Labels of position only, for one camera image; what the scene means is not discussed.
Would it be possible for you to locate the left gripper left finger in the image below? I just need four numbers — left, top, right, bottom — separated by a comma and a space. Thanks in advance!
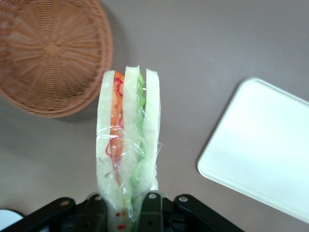
23, 192, 110, 232

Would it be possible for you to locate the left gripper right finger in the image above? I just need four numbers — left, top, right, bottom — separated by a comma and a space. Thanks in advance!
140, 189, 245, 232

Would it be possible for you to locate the triangle sandwich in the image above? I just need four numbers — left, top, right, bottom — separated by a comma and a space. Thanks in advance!
96, 65, 163, 232

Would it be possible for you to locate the cream plastic serving tray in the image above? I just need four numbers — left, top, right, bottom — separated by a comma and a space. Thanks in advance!
197, 76, 309, 224

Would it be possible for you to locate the brown round wicker basket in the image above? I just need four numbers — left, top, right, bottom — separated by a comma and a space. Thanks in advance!
0, 0, 114, 118

